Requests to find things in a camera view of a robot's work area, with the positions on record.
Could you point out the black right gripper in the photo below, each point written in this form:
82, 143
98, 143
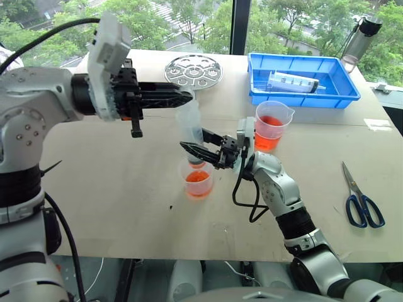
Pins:
228, 152

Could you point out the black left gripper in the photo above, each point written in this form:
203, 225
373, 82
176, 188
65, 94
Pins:
126, 91

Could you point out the large clear plastic syringe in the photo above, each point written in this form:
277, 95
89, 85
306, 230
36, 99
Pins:
189, 122

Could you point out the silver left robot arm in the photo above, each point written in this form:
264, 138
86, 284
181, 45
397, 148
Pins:
31, 94

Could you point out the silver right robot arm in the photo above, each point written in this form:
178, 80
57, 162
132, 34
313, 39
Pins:
274, 179

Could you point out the small clear cup red liquid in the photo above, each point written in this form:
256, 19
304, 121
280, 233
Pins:
197, 182

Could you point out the clear measuring cup red liquid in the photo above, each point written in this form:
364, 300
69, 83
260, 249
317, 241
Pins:
267, 132

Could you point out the clear syringe black plunger seal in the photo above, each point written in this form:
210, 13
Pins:
296, 82

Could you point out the round perforated metal plate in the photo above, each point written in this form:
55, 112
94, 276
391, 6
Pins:
193, 71

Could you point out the grey rounded shape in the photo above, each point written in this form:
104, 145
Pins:
185, 280

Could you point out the blue plastic tray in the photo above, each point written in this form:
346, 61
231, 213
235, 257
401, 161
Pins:
337, 78

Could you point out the grey robot torso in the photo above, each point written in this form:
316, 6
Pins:
252, 295

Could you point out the clear bottle black lid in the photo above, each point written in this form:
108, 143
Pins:
359, 44

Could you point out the grey window latch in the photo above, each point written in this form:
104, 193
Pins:
382, 87

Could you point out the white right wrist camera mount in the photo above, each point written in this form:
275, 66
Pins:
244, 132

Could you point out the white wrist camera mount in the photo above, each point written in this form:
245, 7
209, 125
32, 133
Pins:
244, 132
105, 53

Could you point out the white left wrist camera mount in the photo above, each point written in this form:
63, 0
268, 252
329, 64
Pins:
105, 53

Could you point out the dark window frame post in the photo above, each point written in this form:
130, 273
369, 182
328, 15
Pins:
240, 25

